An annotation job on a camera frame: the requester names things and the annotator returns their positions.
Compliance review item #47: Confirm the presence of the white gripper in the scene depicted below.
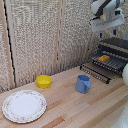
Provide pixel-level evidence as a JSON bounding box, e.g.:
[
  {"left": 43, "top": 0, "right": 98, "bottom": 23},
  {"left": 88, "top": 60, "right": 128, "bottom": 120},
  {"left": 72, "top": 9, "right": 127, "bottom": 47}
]
[{"left": 89, "top": 9, "right": 127, "bottom": 40}]

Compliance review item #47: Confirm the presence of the black ribbed rack tray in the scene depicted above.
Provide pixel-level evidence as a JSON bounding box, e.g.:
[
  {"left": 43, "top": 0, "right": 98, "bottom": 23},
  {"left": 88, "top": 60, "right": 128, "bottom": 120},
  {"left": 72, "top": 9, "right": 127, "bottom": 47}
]
[{"left": 79, "top": 63, "right": 112, "bottom": 85}]

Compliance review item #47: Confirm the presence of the blue plastic cup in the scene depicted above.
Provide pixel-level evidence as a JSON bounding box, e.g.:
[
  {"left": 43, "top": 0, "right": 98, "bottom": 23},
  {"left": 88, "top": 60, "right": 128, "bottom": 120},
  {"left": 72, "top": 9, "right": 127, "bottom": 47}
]
[{"left": 75, "top": 74, "right": 92, "bottom": 94}]

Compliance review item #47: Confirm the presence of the yellow plastic bowl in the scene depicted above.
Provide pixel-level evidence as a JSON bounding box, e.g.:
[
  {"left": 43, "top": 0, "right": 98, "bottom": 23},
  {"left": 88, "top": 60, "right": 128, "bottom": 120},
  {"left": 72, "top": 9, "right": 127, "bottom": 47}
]
[{"left": 35, "top": 74, "right": 54, "bottom": 90}]

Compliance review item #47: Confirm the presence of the white floral rim plate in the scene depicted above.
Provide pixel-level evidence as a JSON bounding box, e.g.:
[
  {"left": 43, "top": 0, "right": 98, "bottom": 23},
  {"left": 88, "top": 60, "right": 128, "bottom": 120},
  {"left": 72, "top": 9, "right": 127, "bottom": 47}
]
[{"left": 1, "top": 89, "right": 48, "bottom": 125}]

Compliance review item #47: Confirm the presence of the black wire dish rack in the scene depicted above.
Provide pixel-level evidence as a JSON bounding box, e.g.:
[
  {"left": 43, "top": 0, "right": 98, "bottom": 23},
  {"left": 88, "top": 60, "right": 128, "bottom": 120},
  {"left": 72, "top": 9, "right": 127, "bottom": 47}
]
[{"left": 89, "top": 37, "right": 128, "bottom": 80}]

